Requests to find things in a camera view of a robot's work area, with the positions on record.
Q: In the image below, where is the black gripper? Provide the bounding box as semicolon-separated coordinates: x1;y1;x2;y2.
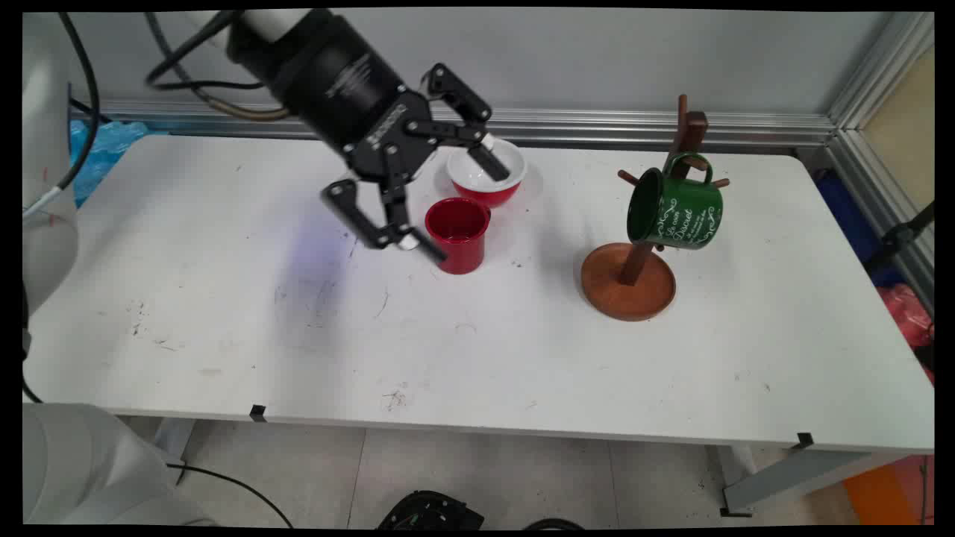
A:
226;9;513;264

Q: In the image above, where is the green enamel mug white print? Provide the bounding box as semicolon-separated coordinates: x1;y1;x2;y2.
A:
627;151;725;251

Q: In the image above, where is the red bowl white inside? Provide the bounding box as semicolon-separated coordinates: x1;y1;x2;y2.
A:
446;138;528;209

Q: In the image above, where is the red cup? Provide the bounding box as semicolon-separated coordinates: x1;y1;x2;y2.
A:
425;197;492;276

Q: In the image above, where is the wooden mug tree stand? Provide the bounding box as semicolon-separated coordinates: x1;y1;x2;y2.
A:
580;95;731;323

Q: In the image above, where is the blue plastic bag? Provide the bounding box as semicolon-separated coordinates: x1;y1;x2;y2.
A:
69;119;151;210

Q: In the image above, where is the black device on floor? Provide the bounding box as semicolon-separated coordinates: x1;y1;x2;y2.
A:
376;489;486;531

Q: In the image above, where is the blue box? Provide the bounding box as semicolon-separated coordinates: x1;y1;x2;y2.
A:
813;168;908;289

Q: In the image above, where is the grey table leg with foot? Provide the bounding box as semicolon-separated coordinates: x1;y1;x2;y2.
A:
716;445;917;518

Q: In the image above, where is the red plastic bag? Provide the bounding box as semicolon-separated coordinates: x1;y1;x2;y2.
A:
876;283;935;386

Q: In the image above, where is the orange box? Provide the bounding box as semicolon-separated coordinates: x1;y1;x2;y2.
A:
843;455;935;527

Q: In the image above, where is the aluminium frame rail horizontal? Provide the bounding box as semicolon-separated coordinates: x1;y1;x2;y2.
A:
71;99;838;148

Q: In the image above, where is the black looping cable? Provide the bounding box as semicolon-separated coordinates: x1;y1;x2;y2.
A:
144;11;266;92

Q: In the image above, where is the thin black wall cable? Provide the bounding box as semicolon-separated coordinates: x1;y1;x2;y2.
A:
69;95;114;125

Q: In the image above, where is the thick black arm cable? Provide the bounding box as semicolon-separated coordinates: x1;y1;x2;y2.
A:
22;11;103;219

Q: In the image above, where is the black floor cable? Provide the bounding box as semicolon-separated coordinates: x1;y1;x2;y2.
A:
164;462;296;527

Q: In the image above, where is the aluminium frame corner post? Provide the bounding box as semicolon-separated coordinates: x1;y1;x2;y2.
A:
827;11;935;318

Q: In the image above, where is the black clamp bracket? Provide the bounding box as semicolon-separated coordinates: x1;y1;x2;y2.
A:
864;201;935;275

